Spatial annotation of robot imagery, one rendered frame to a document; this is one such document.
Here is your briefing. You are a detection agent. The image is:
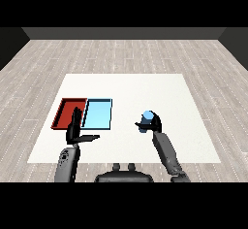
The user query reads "red shallow open box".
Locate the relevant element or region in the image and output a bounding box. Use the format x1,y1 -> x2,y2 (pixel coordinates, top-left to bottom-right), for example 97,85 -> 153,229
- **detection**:
50,97 -> 88,131

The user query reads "small blue can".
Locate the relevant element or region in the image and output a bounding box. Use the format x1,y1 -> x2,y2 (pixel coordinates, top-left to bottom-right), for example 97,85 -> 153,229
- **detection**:
139,110 -> 155,134

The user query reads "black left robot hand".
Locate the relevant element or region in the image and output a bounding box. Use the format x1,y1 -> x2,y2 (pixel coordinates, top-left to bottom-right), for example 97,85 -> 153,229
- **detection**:
65,107 -> 101,146

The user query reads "dark grey robot body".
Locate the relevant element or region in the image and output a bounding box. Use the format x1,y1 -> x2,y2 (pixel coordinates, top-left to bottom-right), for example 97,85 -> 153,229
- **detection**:
94,163 -> 154,183

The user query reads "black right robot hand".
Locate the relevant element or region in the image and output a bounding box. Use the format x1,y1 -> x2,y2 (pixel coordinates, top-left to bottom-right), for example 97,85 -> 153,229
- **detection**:
134,111 -> 163,134

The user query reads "light blue shallow open box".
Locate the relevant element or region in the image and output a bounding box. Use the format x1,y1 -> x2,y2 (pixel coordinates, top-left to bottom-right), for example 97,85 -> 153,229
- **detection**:
80,98 -> 113,131

